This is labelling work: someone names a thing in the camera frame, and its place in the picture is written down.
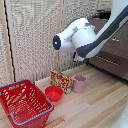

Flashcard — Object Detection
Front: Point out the red yellow snack box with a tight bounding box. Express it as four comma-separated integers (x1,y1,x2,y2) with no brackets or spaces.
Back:
49,68,74,95

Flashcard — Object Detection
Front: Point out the beige wicker folding screen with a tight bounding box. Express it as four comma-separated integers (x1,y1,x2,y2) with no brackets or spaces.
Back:
0,0,114,88

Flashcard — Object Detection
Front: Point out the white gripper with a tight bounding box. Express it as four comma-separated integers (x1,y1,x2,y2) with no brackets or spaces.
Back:
73,52,86,63

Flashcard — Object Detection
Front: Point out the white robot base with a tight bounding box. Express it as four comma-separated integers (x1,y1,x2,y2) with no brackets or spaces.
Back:
112,108,128,128

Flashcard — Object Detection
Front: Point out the red plastic shopping basket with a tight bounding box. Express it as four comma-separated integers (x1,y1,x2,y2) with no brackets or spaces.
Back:
0,79,55,128

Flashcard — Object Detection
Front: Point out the red plastic bowl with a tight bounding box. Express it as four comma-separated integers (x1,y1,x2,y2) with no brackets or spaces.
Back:
44,85,64,103

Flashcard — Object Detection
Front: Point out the brown wooden drawer front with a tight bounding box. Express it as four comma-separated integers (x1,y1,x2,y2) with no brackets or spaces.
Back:
87,49,128,82
88,16,128,60

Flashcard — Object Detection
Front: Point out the silver metal drawer handle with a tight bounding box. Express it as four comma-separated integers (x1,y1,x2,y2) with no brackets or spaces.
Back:
111,36,121,43
95,54,121,67

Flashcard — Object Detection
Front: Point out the brown wooden drawer cabinet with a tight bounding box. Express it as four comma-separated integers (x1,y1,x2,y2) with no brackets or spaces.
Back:
85,9,128,83

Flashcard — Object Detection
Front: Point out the pink plastic cup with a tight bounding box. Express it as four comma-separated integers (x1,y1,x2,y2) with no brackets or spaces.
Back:
72,74,88,94

